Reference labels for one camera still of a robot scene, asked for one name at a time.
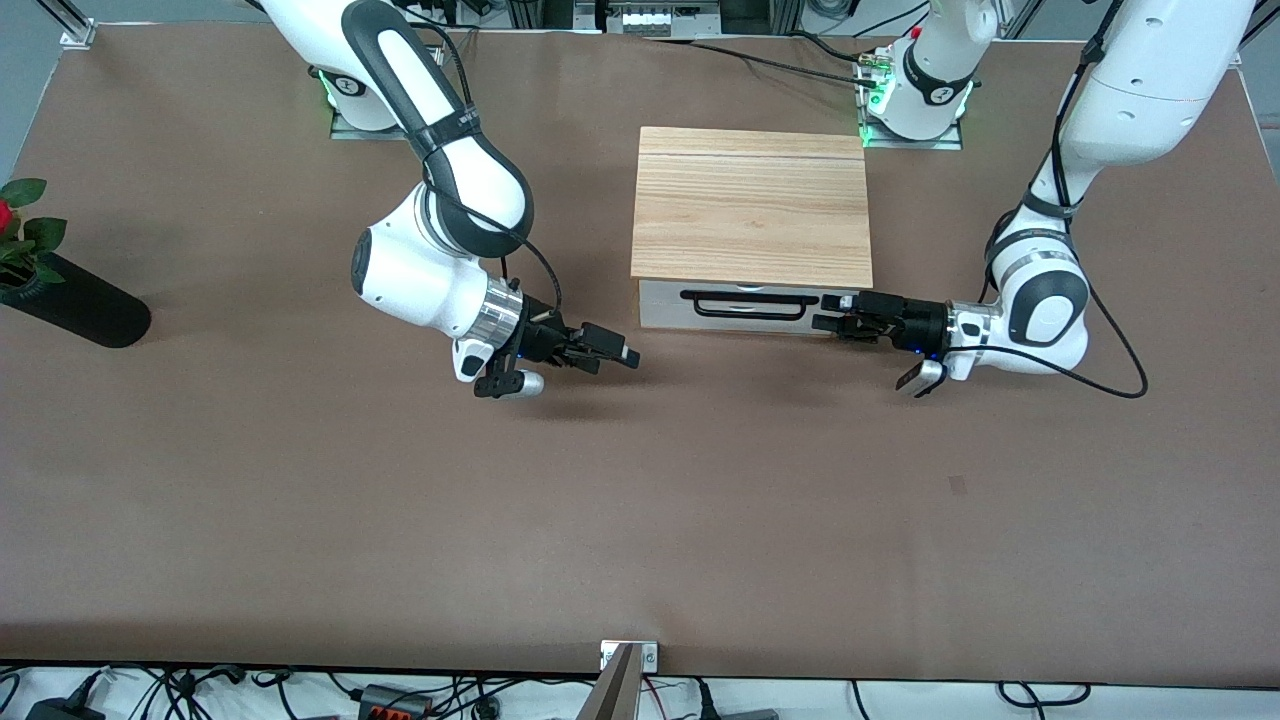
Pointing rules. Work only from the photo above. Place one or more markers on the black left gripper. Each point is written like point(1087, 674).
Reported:
point(919, 324)

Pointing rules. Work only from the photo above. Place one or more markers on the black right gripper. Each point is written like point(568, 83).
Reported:
point(545, 340)

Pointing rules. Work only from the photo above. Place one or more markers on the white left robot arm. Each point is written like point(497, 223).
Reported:
point(1140, 90)

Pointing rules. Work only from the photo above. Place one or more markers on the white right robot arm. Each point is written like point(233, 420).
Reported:
point(420, 270)

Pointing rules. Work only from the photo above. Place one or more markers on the wooden drawer cabinet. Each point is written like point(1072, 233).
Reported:
point(750, 210)

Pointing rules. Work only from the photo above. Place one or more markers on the white power strip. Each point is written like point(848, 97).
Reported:
point(650, 20)

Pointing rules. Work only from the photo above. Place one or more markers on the dark grey adapter box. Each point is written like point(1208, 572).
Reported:
point(750, 714)

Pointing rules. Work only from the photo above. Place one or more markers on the black red connector box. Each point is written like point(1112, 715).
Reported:
point(395, 705)

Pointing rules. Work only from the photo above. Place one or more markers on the black cylindrical vase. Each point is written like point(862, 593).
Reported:
point(90, 315)

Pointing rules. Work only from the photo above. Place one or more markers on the black power adapter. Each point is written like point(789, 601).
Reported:
point(60, 712)

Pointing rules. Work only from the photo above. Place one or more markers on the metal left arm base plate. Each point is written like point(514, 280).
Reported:
point(950, 143)

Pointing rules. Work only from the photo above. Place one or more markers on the small metal clamp bracket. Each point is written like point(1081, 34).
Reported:
point(648, 657)

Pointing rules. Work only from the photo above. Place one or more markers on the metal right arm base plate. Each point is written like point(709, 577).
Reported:
point(350, 133)

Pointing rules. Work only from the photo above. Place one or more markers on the grey camera mount pole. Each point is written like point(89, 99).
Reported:
point(612, 695)

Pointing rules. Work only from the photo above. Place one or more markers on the metal table corner bracket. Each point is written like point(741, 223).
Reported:
point(78, 35)

